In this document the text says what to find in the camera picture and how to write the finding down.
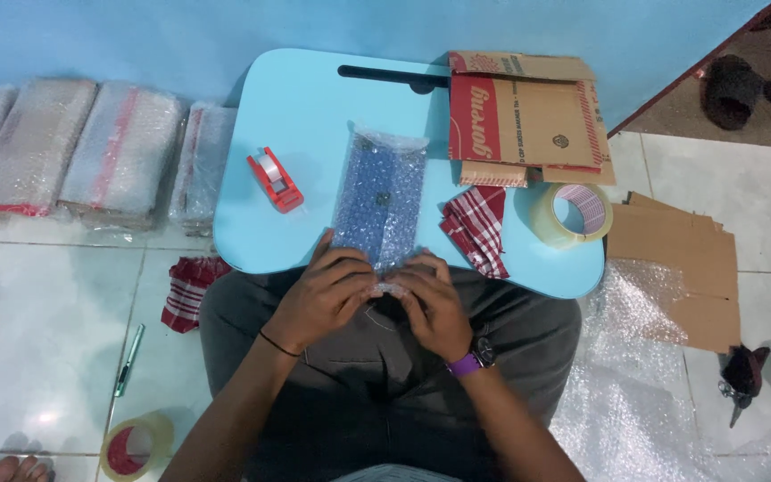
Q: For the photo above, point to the person's left hand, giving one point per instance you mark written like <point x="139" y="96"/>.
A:
<point x="318" y="301"/>

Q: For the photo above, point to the person's right hand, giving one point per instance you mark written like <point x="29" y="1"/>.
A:
<point x="433" y="311"/>

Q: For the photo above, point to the bubble-wrapped blue packet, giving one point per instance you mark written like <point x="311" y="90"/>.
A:
<point x="379" y="194"/>

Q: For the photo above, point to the thin black wristband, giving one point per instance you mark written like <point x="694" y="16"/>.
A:
<point x="280" y="346"/>

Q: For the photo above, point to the person's grey shorts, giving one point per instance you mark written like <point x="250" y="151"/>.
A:
<point x="359" y="388"/>

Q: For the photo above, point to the red white checkered cloth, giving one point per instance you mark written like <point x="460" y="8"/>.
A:
<point x="188" y="291"/>
<point x="478" y="224"/>

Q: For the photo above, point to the red tape dispenser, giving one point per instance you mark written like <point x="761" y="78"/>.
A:
<point x="277" y="182"/>

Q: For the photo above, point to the clear packing tape roll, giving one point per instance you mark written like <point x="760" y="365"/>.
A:
<point x="543" y="221"/>

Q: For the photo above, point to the small corrugated cardboard piece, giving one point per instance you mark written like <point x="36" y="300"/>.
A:
<point x="492" y="174"/>

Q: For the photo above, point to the light blue lap table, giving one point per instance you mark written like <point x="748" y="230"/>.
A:
<point x="298" y="114"/>

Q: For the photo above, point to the green utility cutter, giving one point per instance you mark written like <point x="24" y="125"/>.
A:
<point x="128" y="361"/>

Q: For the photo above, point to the tape roll with red core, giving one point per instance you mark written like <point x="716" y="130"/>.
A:
<point x="158" y="432"/>

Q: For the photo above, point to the red printed flattened cardboard box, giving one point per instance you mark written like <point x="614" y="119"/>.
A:
<point x="526" y="120"/>

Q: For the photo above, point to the large clear bubble wrap sheet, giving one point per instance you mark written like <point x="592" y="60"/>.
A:
<point x="626" y="415"/>

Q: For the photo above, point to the plain brown cardboard sheets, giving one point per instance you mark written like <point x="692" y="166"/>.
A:
<point x="680" y="248"/>

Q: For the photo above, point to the metal scissors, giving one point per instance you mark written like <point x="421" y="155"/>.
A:
<point x="737" y="405"/>

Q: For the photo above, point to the brown floor mat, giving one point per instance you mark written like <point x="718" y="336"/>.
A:
<point x="680" y="107"/>

